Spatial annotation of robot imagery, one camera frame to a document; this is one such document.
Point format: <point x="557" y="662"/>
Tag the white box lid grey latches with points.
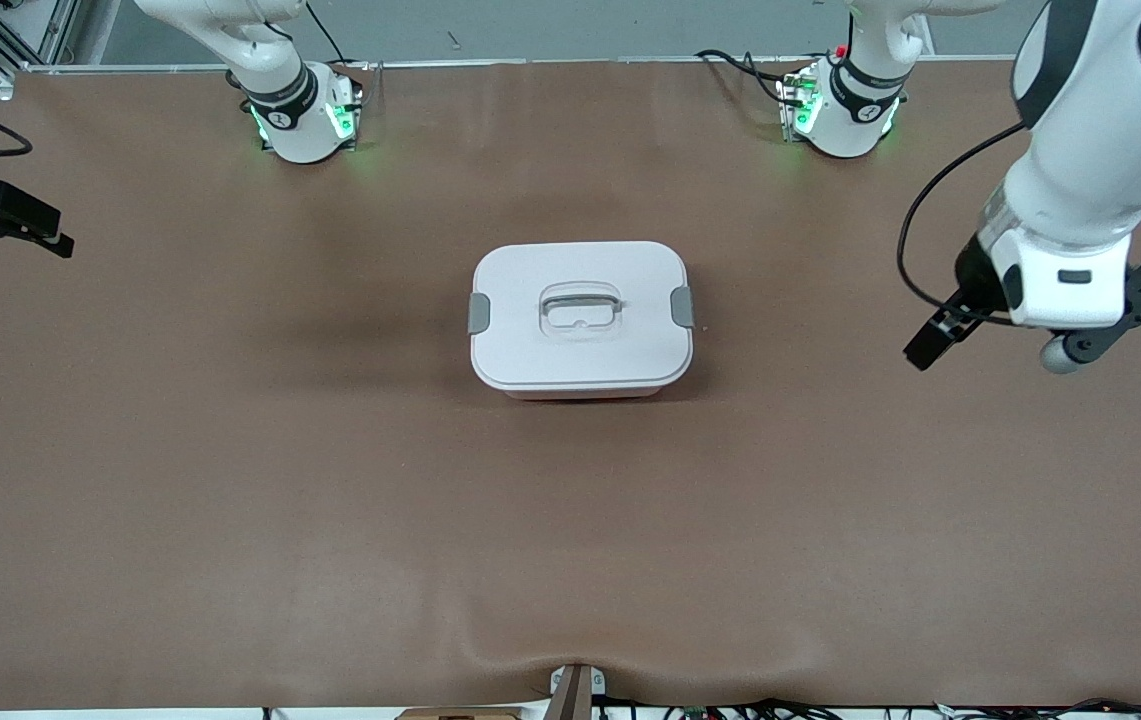
<point x="580" y="355"/>

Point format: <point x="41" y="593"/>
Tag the aluminium table edge rail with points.
<point x="660" y="60"/>

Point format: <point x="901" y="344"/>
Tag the metal table clamp bracket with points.
<point x="570" y="695"/>

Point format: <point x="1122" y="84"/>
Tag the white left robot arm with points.
<point x="1100" y="150"/>

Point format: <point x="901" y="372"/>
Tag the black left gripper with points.
<point x="974" y="277"/>

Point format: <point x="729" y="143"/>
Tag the aluminium frame profile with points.
<point x="55" y="30"/>

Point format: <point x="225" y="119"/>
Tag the pink plastic storage box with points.
<point x="580" y="396"/>

